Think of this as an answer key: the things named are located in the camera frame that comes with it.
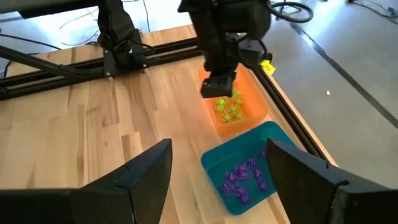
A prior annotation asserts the yellow tag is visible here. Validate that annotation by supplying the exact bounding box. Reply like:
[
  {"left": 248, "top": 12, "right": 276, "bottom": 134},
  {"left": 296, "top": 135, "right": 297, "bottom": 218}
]
[{"left": 260, "top": 60, "right": 277, "bottom": 76}]

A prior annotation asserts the teal plastic bin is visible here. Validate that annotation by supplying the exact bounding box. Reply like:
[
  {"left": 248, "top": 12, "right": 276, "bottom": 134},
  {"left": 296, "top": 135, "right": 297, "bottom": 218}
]
[{"left": 200, "top": 121, "right": 297, "bottom": 216}]

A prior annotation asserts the black aluminium table frame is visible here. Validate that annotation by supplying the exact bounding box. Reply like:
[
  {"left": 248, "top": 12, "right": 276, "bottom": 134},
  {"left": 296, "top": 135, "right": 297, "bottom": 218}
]
[{"left": 0, "top": 37, "right": 327, "bottom": 160}]

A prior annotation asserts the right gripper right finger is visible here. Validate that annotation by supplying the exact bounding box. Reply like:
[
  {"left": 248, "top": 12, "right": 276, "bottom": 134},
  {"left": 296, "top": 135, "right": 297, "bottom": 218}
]
[{"left": 266, "top": 138, "right": 398, "bottom": 224}]

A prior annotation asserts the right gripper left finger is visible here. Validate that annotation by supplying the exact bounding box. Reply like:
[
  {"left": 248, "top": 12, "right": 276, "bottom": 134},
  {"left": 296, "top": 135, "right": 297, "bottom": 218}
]
[{"left": 0, "top": 138, "right": 174, "bottom": 224}]

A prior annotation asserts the white floor cable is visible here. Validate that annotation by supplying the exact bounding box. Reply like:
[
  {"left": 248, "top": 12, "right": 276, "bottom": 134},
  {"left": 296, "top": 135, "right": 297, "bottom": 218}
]
[{"left": 58, "top": 7, "right": 101, "bottom": 47}]

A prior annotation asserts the orange translucent plastic bin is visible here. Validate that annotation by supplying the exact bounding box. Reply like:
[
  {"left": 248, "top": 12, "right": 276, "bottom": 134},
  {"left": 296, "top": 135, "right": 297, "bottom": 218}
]
[{"left": 198, "top": 63, "right": 270, "bottom": 137}]

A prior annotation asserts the black floor cable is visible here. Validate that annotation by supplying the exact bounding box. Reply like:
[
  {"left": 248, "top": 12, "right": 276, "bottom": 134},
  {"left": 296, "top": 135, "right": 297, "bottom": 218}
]
[
  {"left": 0, "top": 32, "right": 63, "bottom": 78},
  {"left": 346, "top": 0, "right": 398, "bottom": 19}
]

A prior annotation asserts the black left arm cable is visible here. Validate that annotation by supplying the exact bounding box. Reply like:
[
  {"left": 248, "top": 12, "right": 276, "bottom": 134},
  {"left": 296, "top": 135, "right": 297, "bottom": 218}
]
[{"left": 269, "top": 1, "right": 315, "bottom": 24}]

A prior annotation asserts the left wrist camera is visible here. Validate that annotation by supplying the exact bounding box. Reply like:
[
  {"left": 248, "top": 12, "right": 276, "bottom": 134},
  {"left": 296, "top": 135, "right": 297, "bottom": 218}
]
[{"left": 238, "top": 39, "right": 267, "bottom": 70}]

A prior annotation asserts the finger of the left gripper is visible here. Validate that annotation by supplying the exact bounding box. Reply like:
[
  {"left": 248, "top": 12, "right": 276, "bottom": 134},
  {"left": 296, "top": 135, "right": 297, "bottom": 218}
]
[{"left": 200, "top": 75, "right": 237, "bottom": 99}]

